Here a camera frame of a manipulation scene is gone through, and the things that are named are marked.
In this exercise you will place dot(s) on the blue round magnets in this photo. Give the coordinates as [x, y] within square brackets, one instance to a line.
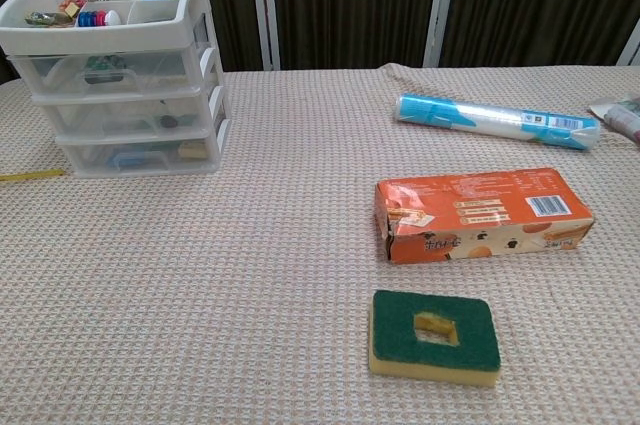
[87, 19]

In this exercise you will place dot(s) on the pink floral package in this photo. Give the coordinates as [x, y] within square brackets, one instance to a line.
[625, 117]

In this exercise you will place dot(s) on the blue white plastic wrap roll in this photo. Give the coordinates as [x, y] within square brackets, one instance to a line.
[475, 115]

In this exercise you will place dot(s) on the beige woven tablecloth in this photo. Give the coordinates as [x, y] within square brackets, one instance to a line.
[250, 245]

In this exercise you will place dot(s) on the white round magnet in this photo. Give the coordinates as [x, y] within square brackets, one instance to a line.
[113, 18]

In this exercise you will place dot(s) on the dark green object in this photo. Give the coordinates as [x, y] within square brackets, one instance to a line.
[167, 121]

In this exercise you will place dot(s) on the white frame post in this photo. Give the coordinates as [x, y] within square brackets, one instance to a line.
[631, 47]
[440, 5]
[264, 5]

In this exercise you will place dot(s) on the clear plastic drawer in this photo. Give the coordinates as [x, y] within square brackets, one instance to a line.
[165, 67]
[100, 115]
[90, 155]

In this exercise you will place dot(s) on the white drawer organizer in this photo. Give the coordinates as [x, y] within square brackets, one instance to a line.
[90, 37]

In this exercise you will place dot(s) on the red round magnet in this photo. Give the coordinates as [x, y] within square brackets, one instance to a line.
[101, 18]

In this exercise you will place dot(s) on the green rectangular card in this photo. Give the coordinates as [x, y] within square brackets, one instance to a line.
[395, 340]

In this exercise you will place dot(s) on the orange cardboard box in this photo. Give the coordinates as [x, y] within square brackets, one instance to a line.
[475, 205]

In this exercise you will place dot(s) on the blue plastic object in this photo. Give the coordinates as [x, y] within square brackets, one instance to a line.
[131, 161]

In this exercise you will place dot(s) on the small green circuit board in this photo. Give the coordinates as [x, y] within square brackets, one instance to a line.
[102, 65]

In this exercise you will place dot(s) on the yellow tape measure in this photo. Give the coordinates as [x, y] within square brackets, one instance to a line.
[30, 175]

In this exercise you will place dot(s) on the tan block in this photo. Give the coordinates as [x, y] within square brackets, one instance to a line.
[192, 150]

